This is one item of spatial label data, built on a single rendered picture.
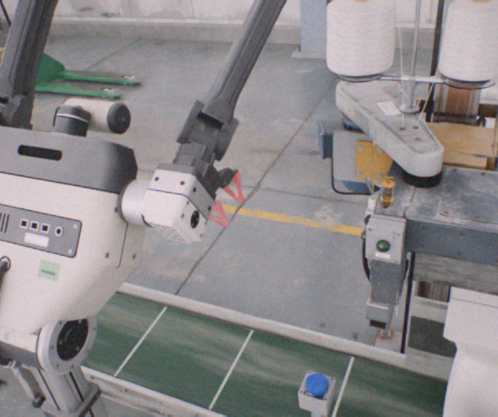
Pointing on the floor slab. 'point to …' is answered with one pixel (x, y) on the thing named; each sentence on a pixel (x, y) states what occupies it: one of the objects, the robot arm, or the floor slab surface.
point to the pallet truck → (50, 68)
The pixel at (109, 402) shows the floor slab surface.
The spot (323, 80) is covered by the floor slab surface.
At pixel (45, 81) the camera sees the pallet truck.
